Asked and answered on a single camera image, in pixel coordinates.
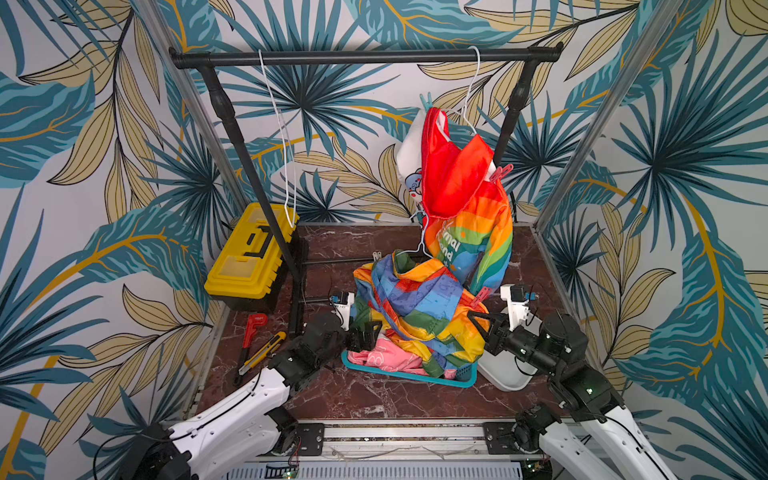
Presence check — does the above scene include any pink bear-print jacket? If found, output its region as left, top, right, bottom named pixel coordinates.
left=347, top=335, right=457, bottom=380

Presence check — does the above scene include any pink clothespin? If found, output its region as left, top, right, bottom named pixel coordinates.
left=487, top=164, right=514, bottom=182
left=471, top=287, right=492, bottom=310

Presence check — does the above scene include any rainbow striped jacket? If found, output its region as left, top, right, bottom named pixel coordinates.
left=350, top=253, right=487, bottom=370

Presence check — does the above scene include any white wire hanger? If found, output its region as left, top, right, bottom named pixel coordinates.
left=446, top=45, right=481, bottom=134
left=257, top=50, right=298, bottom=227

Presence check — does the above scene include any light blue wire hanger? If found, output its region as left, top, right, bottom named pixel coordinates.
left=392, top=203, right=433, bottom=263

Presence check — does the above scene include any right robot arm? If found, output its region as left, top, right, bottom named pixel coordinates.
left=469, top=312, right=674, bottom=479

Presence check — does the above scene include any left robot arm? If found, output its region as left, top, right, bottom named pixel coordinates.
left=117, top=312, right=382, bottom=479

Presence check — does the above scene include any white plastic tray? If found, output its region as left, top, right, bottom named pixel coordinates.
left=478, top=351, right=537, bottom=392

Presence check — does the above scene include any teal plastic basket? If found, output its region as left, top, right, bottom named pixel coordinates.
left=341, top=351, right=478, bottom=388

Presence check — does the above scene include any yellow black utility knife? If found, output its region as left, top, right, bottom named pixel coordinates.
left=234, top=332, right=287, bottom=387

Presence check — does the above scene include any red pipe wrench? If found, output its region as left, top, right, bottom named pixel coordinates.
left=238, top=313, right=268, bottom=366

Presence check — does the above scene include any yellow black toolbox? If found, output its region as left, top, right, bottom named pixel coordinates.
left=204, top=202, right=289, bottom=313

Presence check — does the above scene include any rainbow jacket red hood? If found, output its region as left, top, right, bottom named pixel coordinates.
left=395, top=107, right=514, bottom=296

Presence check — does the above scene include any teal clothespin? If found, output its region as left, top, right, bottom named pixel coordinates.
left=419, top=92, right=434, bottom=112

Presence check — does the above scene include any black clothes rack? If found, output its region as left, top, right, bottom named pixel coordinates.
left=169, top=42, right=564, bottom=338

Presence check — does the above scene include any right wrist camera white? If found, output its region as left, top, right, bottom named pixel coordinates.
left=499, top=284, right=538, bottom=330

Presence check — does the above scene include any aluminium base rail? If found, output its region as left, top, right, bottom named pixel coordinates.
left=140, top=418, right=607, bottom=480

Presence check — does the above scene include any right aluminium frame post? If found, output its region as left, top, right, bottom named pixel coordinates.
left=532, top=0, right=684, bottom=234

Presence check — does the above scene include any aluminium frame post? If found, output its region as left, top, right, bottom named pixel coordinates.
left=133, top=0, right=249, bottom=214
left=532, top=0, right=684, bottom=234

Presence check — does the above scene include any left aluminium frame post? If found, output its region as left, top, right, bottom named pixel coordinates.
left=133, top=0, right=249, bottom=214

